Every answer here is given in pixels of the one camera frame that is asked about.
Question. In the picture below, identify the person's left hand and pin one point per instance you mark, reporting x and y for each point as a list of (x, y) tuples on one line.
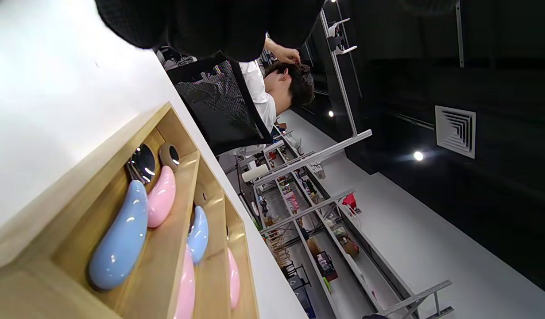
[(210, 26)]

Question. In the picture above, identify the black mesh office chair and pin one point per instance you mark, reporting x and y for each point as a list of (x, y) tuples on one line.
[(219, 106)]

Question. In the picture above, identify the white bottle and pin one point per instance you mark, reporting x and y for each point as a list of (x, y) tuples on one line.
[(254, 173)]

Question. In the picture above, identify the white tape roll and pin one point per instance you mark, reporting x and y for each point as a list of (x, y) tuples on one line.
[(255, 208)]

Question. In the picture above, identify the bamboo cutlery tray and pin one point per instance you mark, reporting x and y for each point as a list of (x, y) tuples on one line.
[(170, 248)]

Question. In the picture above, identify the cluttered shelves of goods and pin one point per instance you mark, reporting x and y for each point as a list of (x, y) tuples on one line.
[(325, 248)]

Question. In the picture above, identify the white ceiling air vent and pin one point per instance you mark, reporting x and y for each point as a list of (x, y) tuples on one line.
[(455, 131)]

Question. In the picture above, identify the white hooks on post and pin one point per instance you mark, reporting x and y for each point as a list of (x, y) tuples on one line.
[(338, 33)]

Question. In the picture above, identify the aluminium profile frame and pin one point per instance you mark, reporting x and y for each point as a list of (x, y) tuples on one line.
[(343, 88), (420, 294)]

